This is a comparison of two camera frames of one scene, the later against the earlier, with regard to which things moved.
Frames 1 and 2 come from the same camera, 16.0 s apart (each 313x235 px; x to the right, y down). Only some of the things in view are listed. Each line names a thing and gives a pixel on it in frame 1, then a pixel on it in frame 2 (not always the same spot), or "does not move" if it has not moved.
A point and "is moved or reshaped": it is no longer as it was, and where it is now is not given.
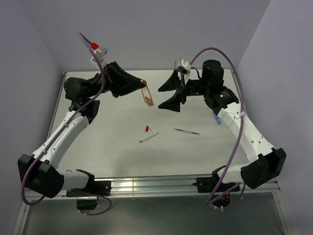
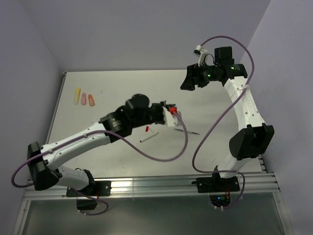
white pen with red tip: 143,140 does not move
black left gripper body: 106,78 -> 154,113
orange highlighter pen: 146,94 is moved or reshaped
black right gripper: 172,83 -> 193,71
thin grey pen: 187,131 does not move
